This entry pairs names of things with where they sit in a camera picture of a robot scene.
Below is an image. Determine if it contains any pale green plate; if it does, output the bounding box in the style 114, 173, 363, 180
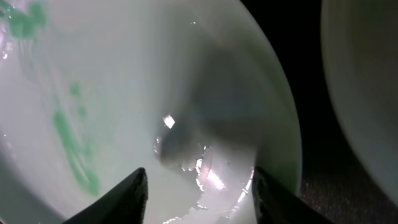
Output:
1, 0, 302, 223
321, 0, 397, 203

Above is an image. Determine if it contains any round black tray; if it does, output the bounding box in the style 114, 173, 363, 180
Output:
243, 0, 397, 223

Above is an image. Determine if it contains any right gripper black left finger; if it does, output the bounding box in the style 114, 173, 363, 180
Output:
63, 167, 149, 224

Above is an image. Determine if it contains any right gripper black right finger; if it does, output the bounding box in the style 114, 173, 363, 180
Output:
252, 166, 333, 224

